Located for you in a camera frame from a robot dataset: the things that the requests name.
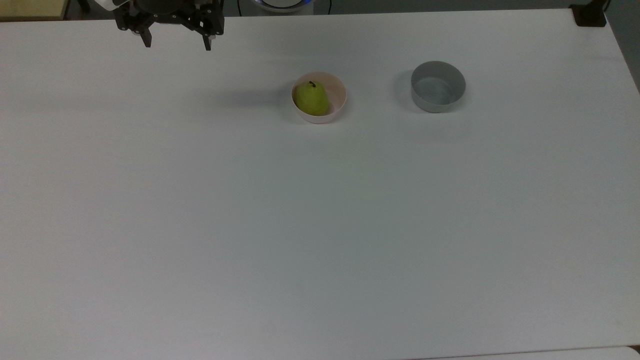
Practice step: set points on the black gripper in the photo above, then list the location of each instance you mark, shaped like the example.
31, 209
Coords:
170, 11

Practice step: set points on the green pear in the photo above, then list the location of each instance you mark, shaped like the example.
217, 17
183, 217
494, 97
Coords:
312, 99

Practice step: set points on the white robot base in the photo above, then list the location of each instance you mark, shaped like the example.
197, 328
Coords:
282, 4

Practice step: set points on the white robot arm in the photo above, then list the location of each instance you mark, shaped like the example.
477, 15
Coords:
106, 3

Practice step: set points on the pink bowl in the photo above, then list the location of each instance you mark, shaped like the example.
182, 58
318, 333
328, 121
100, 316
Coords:
338, 95

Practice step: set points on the grey bowl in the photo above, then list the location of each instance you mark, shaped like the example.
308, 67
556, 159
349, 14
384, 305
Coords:
438, 92

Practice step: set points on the wooden board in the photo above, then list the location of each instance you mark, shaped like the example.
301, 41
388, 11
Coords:
30, 9

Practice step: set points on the black table clamp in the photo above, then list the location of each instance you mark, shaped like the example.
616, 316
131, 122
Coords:
590, 16

